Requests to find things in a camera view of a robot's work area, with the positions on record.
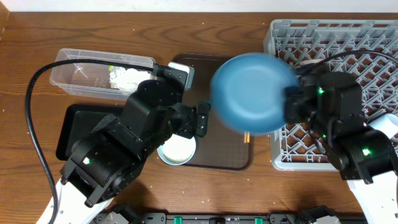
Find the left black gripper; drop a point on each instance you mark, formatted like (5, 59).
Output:
(189, 119)

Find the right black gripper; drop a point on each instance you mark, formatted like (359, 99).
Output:
(292, 104)

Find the dark blue plate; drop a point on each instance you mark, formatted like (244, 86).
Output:
(248, 92)

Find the white napkin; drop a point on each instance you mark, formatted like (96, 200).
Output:
(129, 79)

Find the foil wrapper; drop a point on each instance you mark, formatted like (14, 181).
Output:
(113, 74)

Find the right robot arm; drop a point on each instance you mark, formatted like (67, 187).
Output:
(330, 104)

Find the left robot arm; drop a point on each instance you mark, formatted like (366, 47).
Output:
(104, 162)

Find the grey dishwasher rack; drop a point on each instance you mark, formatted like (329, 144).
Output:
(297, 40)

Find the brown serving tray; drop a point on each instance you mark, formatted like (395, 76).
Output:
(221, 148)

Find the light blue rice bowl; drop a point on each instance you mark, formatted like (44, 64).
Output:
(177, 150)

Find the clear plastic bin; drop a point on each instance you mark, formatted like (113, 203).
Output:
(90, 79)

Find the black tray bin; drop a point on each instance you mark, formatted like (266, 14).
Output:
(79, 121)

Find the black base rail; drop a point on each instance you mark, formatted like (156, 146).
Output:
(162, 218)

